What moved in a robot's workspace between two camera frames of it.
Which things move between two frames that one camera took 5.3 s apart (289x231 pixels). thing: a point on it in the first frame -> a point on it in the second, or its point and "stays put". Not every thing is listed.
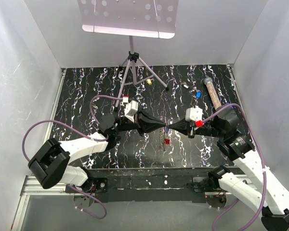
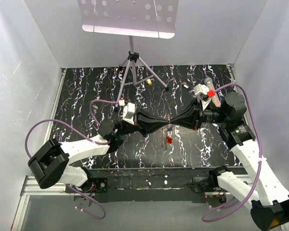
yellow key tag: [149, 81] stays put
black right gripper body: [191, 130] -> [197, 116]
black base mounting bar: [145, 185] stays put
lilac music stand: [152, 19] stays put
